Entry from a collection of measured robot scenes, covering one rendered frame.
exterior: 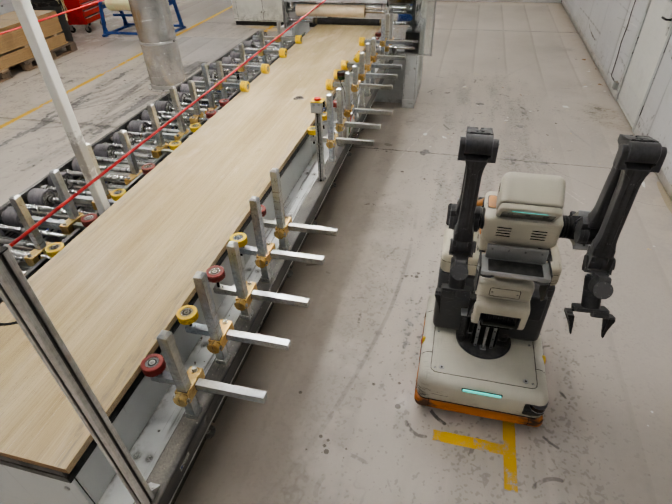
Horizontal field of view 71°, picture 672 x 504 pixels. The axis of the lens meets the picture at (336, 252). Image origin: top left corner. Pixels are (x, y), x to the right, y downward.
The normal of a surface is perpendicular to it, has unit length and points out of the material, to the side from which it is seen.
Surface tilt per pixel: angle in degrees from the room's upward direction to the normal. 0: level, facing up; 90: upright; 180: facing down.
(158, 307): 0
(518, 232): 98
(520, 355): 0
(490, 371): 0
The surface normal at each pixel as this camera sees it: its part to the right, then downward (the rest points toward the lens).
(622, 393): -0.04, -0.78
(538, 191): -0.18, -0.17
